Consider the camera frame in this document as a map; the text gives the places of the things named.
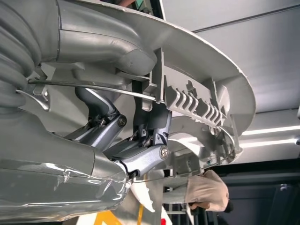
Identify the white object on workbench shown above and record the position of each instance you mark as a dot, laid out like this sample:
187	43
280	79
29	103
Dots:
142	195

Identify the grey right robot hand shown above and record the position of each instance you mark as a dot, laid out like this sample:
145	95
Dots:
47	149

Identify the seated person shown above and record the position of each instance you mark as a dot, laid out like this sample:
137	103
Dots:
206	189

